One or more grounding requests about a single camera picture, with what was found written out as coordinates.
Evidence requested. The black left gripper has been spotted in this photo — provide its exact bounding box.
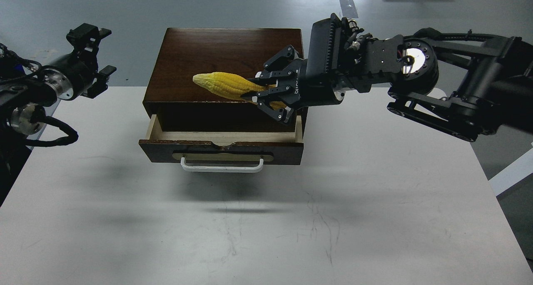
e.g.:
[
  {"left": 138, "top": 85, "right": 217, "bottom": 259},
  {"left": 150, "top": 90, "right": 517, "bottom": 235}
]
[{"left": 42, "top": 23, "right": 117, "bottom": 100}]

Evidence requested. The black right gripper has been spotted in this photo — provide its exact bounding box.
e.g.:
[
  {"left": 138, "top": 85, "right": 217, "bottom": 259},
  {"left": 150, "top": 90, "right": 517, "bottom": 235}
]
[{"left": 244, "top": 45, "right": 354, "bottom": 125}]

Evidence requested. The yellow corn cob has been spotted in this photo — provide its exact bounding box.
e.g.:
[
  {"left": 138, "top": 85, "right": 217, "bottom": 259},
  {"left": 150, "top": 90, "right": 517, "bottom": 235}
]
[{"left": 192, "top": 72, "right": 274, "bottom": 101}]

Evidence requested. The wooden drawer with white handle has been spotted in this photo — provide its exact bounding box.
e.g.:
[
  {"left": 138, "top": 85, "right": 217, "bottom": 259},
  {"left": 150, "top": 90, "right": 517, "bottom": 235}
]
[{"left": 139, "top": 114, "right": 307, "bottom": 173}]

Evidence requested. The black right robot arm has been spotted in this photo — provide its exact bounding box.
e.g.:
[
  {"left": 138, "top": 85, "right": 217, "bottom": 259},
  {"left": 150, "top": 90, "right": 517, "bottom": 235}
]
[{"left": 242, "top": 27, "right": 532, "bottom": 141}]

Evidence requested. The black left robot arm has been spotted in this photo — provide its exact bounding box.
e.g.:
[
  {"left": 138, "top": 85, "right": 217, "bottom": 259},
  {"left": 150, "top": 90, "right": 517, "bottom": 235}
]
[{"left": 0, "top": 23, "right": 116, "bottom": 201}]

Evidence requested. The dark wooden drawer cabinet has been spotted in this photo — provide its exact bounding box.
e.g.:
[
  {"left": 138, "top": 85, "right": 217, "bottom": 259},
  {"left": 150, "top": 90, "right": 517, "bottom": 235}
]
[{"left": 142, "top": 28, "right": 303, "bottom": 132}]

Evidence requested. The black tape strip on floor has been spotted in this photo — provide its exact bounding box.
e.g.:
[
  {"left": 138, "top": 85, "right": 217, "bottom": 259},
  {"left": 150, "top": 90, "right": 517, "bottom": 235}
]
[{"left": 339, "top": 0, "right": 359, "bottom": 18}]

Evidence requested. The white furniture piece at right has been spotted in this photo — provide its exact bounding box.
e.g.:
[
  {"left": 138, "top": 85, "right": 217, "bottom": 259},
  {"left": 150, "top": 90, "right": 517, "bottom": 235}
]
[{"left": 489, "top": 149, "right": 533, "bottom": 196}]

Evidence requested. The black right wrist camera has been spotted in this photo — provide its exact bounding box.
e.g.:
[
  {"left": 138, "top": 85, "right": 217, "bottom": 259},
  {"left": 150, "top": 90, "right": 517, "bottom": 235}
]
[{"left": 305, "top": 13, "right": 365, "bottom": 82}]

